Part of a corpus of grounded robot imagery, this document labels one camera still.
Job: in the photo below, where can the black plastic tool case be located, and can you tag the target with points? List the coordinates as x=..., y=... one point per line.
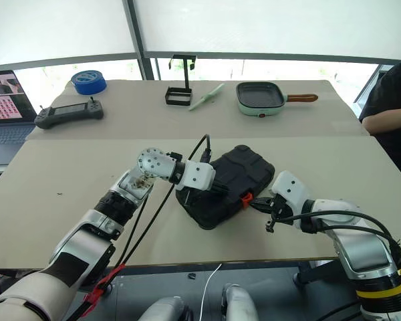
x=247, y=167

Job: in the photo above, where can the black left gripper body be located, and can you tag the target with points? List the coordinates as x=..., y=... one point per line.
x=218, y=188

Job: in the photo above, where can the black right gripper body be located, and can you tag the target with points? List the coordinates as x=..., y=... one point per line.
x=277, y=205

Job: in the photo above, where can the dark window frame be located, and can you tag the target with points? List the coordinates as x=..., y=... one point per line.
x=137, y=33

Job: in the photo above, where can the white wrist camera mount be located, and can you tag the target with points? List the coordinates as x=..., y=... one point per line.
x=289, y=189
x=197, y=175

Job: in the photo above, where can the small black floor piece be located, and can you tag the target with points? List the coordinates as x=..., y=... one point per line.
x=192, y=276

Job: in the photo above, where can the silver rounded robot leg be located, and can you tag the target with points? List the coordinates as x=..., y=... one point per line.
x=240, y=304
x=167, y=309

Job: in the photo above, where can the person in black shirt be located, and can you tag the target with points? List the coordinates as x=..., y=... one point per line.
x=397, y=87

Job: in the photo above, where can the dark grey remote controller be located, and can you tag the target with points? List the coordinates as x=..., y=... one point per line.
x=67, y=112

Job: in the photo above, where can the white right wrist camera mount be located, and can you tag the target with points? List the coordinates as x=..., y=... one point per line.
x=289, y=189

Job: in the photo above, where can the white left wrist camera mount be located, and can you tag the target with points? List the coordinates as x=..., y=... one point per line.
x=197, y=175

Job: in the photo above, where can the open laptop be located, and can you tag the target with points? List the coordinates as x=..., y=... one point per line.
x=6, y=133

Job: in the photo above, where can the black table leg base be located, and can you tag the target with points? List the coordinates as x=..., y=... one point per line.
x=307, y=274

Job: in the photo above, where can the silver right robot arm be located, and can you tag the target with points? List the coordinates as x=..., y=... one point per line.
x=364, y=254

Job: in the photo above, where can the blue tape roll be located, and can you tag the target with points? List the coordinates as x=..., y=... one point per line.
x=87, y=87

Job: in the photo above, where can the bare person forearm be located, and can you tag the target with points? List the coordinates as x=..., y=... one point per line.
x=387, y=120

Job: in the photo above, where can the mint green electric pan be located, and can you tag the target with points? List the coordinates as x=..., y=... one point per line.
x=260, y=107

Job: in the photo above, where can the black metal hanger stand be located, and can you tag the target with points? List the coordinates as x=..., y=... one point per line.
x=186, y=77

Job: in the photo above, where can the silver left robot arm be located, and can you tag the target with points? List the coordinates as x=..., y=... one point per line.
x=73, y=247

